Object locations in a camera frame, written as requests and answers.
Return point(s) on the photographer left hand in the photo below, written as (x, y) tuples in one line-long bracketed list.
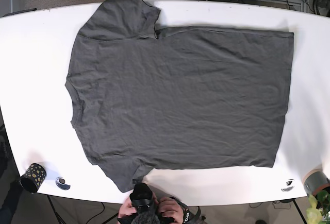
[(126, 209)]

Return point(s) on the photographer right hand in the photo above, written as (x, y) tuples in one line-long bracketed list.
[(168, 207)]

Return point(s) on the black camera with lens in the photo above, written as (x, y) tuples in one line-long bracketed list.
[(142, 200)]

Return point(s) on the dark grey T-shirt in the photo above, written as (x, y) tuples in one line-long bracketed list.
[(187, 97)]

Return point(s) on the furry grey microphone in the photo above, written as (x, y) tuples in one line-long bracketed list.
[(146, 218)]

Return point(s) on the black cup with gold spots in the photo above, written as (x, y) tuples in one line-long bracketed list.
[(33, 177)]

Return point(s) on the grey plant pot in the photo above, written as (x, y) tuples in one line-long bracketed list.
[(315, 181)]

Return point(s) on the left table cable grommet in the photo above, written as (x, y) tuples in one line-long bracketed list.
[(61, 183)]

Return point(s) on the table cable grommet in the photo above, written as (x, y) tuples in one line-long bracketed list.
[(288, 185), (61, 183)]

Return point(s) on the right table cable grommet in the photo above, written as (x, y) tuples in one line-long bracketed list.
[(288, 185)]

